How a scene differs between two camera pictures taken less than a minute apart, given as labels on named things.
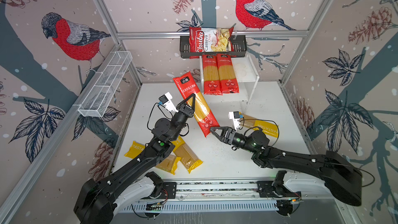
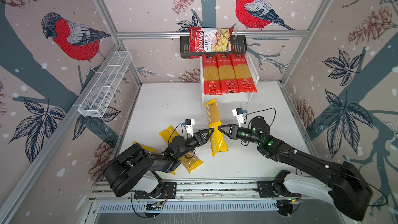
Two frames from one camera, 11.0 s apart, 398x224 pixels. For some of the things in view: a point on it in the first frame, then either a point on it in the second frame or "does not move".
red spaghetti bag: (227, 75) does not move
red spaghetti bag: (212, 84) does not move
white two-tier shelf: (247, 76) does not move
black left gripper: (185, 110) to (198, 137)
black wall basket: (239, 47) does not move
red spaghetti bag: (203, 115) to (244, 80)
